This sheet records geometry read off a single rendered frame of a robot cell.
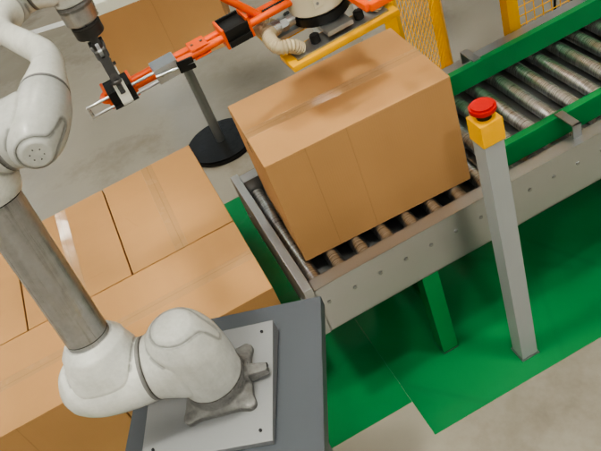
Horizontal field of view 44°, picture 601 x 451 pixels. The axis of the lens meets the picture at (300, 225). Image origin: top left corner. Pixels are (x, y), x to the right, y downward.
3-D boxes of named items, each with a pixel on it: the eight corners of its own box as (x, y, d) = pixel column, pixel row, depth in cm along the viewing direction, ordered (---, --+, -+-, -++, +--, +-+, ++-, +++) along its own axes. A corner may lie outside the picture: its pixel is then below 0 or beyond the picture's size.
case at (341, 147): (414, 123, 269) (390, 27, 243) (470, 178, 239) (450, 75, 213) (267, 196, 265) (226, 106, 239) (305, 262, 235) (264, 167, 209)
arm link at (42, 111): (50, 60, 139) (-13, 85, 141) (43, 119, 127) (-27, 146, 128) (87, 110, 149) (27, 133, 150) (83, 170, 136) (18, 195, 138)
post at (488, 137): (527, 339, 254) (487, 105, 190) (539, 352, 249) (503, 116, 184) (511, 349, 253) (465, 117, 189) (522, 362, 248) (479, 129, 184)
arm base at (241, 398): (273, 404, 171) (265, 394, 167) (185, 428, 175) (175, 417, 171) (268, 340, 184) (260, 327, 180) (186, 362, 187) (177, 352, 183)
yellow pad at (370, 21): (384, 4, 211) (379, -13, 208) (401, 14, 204) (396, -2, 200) (281, 60, 208) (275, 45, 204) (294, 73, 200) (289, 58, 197)
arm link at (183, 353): (246, 392, 169) (207, 342, 154) (173, 416, 171) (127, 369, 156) (239, 336, 180) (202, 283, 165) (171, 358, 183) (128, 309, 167)
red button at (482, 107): (487, 105, 190) (485, 91, 187) (503, 116, 184) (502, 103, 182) (464, 117, 189) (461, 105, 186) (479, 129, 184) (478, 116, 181)
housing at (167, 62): (177, 63, 204) (170, 50, 202) (183, 73, 199) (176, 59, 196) (155, 76, 204) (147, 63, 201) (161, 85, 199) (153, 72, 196)
